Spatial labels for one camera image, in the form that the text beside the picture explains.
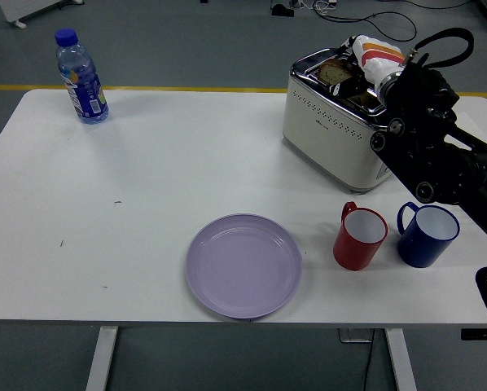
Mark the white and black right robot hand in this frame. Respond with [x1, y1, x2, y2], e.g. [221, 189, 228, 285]
[336, 34, 407, 99]

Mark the slice of bread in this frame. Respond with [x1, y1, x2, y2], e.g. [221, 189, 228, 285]
[318, 59, 353, 86]

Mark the lilac round plate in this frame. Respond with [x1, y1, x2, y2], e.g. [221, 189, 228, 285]
[185, 213, 304, 321]

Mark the cream and chrome toaster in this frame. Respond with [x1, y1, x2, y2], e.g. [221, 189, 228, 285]
[282, 47, 395, 195]

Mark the red mug white inside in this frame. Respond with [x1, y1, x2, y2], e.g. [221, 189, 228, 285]
[332, 201, 389, 271]

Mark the blue mug white inside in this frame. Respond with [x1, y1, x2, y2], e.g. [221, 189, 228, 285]
[397, 200, 460, 269]

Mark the clear water bottle blue cap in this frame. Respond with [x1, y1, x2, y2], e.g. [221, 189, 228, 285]
[54, 28, 110, 125]

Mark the white table leg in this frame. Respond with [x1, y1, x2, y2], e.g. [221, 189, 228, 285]
[384, 327, 418, 391]
[85, 326, 119, 391]

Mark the white panel with feet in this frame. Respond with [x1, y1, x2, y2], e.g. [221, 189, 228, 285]
[0, 0, 84, 30]

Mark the black floor cable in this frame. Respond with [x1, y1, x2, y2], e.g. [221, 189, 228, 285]
[312, 0, 472, 42]

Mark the white cable bundle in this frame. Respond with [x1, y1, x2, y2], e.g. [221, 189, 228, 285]
[290, 0, 337, 12]

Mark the clear under-table bracket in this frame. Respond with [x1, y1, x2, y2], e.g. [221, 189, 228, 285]
[337, 327, 375, 344]

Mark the black cable under table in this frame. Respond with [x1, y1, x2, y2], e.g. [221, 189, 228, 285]
[361, 328, 377, 391]

